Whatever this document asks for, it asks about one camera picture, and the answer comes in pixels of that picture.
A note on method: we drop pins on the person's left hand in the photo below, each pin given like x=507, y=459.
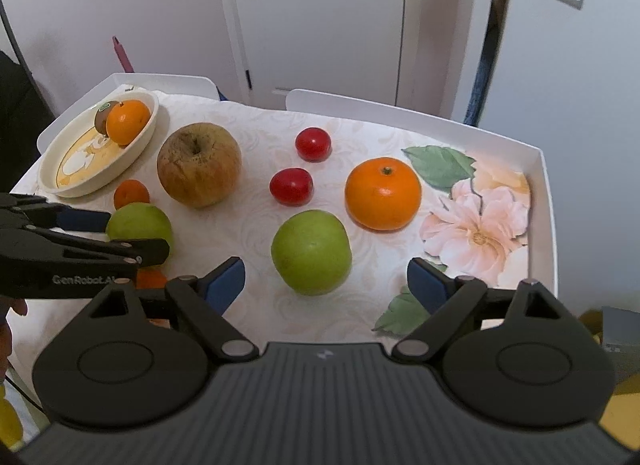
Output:
x=14, y=307

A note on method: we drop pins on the white rimmed table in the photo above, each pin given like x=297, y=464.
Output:
x=544, y=225

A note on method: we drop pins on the black curved rod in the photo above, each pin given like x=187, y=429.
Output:
x=20, y=52

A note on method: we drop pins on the red tomato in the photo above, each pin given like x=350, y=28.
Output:
x=291, y=186
x=312, y=144

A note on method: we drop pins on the small orange tangerine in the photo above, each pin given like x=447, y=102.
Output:
x=131, y=194
x=150, y=279

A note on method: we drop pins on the white panel door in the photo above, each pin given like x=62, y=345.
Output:
x=325, y=30

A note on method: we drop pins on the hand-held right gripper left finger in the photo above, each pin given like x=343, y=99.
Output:
x=227, y=286

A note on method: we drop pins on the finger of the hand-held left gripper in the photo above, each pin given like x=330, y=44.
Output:
x=145, y=250
x=85, y=221

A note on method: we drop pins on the grey box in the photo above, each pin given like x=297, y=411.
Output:
x=622, y=330

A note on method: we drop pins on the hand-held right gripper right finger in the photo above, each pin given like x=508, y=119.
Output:
x=425, y=282

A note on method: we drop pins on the cream oval bowl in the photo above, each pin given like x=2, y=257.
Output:
x=75, y=165

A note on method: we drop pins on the dark cloth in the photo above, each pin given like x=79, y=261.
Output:
x=17, y=125

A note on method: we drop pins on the green apple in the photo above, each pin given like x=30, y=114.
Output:
x=310, y=252
x=142, y=226

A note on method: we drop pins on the large orange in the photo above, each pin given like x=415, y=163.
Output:
x=129, y=121
x=382, y=194

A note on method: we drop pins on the wrinkled russet apple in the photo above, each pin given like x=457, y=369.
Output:
x=198, y=165

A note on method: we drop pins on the brown kiwi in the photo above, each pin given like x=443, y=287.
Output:
x=102, y=117

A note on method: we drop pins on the door hinge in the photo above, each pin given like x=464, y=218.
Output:
x=247, y=79

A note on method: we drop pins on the pink plastic tool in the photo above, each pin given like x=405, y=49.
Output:
x=123, y=56

